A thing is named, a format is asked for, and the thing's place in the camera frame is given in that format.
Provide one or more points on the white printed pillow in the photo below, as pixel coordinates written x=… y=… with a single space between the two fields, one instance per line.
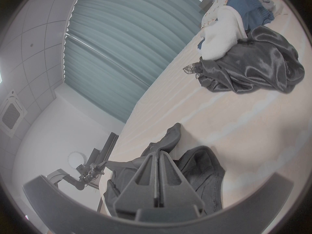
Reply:
x=210 y=11

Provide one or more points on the grey bedside table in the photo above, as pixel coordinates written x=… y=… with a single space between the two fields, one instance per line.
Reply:
x=206 y=2

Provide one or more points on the pile of clothes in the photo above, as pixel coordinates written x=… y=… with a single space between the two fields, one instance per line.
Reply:
x=256 y=62

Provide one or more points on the black T-shirt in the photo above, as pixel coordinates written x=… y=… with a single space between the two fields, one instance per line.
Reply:
x=199 y=174

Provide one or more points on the white ceiling air vent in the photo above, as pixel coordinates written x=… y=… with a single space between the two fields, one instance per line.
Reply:
x=11 y=116

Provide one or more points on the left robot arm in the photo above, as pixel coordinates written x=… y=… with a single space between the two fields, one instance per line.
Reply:
x=78 y=183

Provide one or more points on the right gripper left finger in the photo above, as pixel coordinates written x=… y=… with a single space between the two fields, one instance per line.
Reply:
x=136 y=196

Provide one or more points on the bed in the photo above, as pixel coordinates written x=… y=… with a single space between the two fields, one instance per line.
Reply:
x=243 y=130

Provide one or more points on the blue-green curtain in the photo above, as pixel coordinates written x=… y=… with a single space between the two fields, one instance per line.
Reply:
x=136 y=33
x=104 y=82

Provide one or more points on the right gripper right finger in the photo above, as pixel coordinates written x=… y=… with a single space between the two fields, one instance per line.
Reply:
x=178 y=196

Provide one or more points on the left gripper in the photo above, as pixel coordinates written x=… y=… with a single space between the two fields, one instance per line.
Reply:
x=92 y=170

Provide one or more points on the black chest of drawers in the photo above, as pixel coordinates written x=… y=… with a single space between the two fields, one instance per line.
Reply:
x=111 y=142

